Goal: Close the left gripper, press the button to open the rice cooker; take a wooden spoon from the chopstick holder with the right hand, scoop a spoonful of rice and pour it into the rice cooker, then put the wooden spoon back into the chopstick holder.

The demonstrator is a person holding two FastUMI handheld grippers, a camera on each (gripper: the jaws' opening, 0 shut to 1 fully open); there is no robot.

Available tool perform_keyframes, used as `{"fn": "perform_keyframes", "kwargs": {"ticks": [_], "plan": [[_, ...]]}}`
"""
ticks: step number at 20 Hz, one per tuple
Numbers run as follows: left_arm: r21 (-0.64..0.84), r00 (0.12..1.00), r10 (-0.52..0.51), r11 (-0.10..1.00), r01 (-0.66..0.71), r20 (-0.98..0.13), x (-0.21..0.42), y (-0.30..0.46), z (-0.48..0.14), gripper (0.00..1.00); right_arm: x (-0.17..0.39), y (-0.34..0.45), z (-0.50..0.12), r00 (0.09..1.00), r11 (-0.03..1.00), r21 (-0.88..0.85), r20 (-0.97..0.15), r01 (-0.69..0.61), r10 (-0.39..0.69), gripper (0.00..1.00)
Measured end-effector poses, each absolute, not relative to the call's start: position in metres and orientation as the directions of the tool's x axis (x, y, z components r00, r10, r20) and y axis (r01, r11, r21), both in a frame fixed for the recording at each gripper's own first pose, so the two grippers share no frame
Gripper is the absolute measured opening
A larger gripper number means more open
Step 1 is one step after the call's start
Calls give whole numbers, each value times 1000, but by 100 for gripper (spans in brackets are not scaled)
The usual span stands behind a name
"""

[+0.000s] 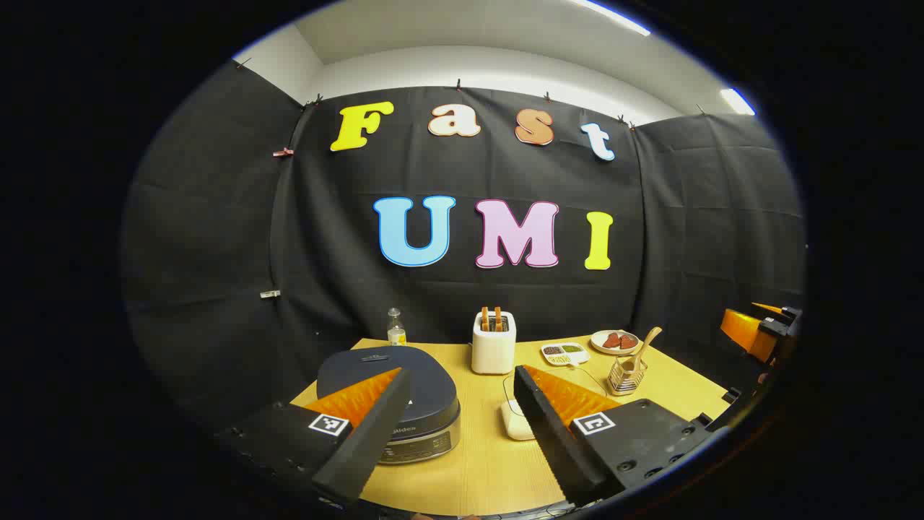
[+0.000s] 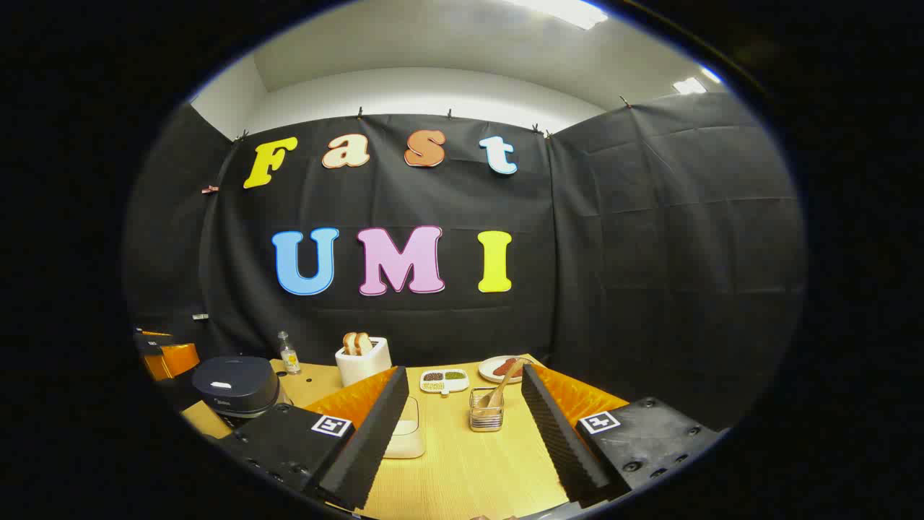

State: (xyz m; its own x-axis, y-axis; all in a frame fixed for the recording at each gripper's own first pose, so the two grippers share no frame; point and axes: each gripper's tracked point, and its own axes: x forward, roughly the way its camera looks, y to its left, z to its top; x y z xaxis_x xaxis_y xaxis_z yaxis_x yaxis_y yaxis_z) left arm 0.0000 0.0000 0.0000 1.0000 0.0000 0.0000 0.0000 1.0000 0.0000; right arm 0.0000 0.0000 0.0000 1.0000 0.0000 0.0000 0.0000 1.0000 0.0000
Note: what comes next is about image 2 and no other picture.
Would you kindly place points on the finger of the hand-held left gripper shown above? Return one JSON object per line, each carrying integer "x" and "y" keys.
{"x": 153, "y": 332}
{"x": 173, "y": 361}

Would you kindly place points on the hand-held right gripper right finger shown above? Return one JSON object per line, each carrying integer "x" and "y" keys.
{"x": 563, "y": 448}

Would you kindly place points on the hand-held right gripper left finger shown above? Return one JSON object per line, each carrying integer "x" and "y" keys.
{"x": 361, "y": 448}

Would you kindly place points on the clear plastic rice box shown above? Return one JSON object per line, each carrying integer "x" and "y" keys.
{"x": 408, "y": 442}

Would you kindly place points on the dark grey rice cooker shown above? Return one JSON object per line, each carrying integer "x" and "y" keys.
{"x": 234, "y": 383}

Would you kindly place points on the wooden spoon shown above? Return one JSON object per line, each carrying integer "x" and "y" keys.
{"x": 505, "y": 379}

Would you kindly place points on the white toaster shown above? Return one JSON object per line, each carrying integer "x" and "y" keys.
{"x": 361, "y": 370}

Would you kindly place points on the red meat piece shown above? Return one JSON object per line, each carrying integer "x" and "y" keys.
{"x": 514, "y": 362}
{"x": 499, "y": 370}

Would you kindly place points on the toast bread slice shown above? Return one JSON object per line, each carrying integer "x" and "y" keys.
{"x": 363, "y": 342}
{"x": 349, "y": 344}

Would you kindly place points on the white round plate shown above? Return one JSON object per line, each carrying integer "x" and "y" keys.
{"x": 489, "y": 372}

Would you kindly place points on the white divided bean dish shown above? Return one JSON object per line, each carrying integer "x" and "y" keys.
{"x": 444, "y": 379}

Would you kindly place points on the small yellow label glass bottle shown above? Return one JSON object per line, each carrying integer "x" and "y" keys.
{"x": 290, "y": 357}

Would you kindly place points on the black backdrop cloth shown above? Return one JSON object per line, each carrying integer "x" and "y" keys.
{"x": 613, "y": 253}

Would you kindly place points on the ceiling light panel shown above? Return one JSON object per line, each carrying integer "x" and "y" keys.
{"x": 563, "y": 11}
{"x": 689, "y": 85}

